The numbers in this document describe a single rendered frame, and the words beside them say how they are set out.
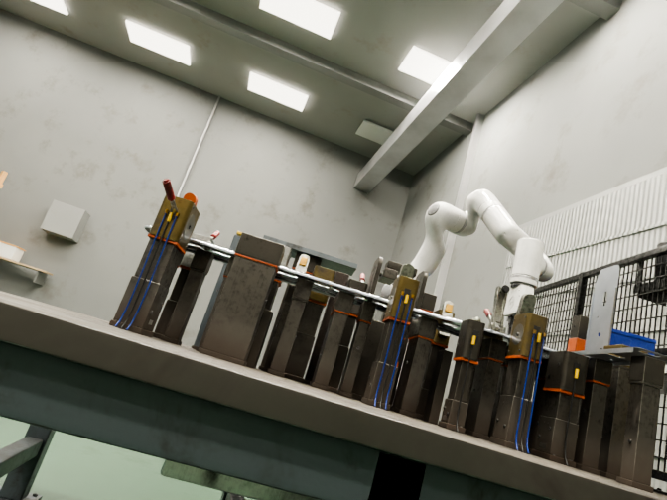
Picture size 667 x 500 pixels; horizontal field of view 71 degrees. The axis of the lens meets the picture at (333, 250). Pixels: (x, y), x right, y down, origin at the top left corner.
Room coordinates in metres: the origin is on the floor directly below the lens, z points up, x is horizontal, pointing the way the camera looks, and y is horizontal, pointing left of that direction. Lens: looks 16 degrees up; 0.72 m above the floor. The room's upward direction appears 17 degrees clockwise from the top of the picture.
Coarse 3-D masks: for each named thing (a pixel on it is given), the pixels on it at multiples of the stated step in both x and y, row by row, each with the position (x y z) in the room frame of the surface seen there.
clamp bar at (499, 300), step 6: (498, 288) 1.61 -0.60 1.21; (504, 288) 1.58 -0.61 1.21; (498, 294) 1.60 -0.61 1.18; (504, 294) 1.61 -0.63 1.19; (498, 300) 1.61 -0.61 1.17; (504, 300) 1.60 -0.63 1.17; (498, 306) 1.61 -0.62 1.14; (504, 306) 1.60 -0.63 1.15; (492, 312) 1.61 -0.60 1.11; (498, 312) 1.60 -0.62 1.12; (492, 318) 1.60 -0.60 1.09; (498, 318) 1.60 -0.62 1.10; (498, 324) 1.61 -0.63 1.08; (498, 330) 1.60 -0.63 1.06
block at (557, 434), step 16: (560, 352) 1.25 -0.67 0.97; (560, 368) 1.24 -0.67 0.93; (576, 368) 1.22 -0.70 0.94; (560, 384) 1.23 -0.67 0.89; (576, 384) 1.22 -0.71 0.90; (560, 400) 1.23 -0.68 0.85; (576, 400) 1.23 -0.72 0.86; (544, 416) 1.28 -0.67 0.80; (560, 416) 1.23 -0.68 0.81; (576, 416) 1.23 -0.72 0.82; (544, 432) 1.27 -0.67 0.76; (560, 432) 1.23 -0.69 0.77; (576, 432) 1.23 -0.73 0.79; (544, 448) 1.26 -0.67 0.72; (560, 448) 1.23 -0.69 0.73
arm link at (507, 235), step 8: (488, 208) 1.58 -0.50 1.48; (496, 208) 1.56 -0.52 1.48; (504, 208) 1.57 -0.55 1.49; (488, 216) 1.57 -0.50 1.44; (496, 216) 1.54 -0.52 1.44; (504, 216) 1.53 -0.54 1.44; (488, 224) 1.57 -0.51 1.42; (496, 224) 1.53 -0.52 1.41; (504, 224) 1.51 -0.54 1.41; (512, 224) 1.51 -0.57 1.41; (496, 232) 1.53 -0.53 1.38; (504, 232) 1.51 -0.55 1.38; (512, 232) 1.51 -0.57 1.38; (520, 232) 1.51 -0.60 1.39; (496, 240) 1.56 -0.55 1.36; (504, 240) 1.53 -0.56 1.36; (512, 240) 1.53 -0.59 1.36; (512, 248) 1.55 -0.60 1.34; (544, 256) 1.50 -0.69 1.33; (544, 272) 1.45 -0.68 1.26; (552, 272) 1.47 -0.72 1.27; (544, 280) 1.49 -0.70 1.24
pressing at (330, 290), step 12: (192, 240) 1.34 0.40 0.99; (192, 252) 1.52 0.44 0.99; (216, 252) 1.45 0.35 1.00; (228, 252) 1.34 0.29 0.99; (276, 276) 1.53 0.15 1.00; (288, 276) 1.47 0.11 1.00; (300, 276) 1.42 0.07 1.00; (312, 276) 1.35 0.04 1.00; (312, 288) 1.53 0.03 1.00; (324, 288) 1.49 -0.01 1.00; (336, 288) 1.42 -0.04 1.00; (348, 288) 1.35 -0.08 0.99; (360, 300) 1.50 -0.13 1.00; (372, 300) 1.44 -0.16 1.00; (384, 300) 1.35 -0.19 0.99; (420, 312) 1.41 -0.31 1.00; (444, 324) 1.48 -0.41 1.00; (456, 324) 1.43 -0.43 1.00; (492, 336) 1.44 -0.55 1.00; (504, 336) 1.33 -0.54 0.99
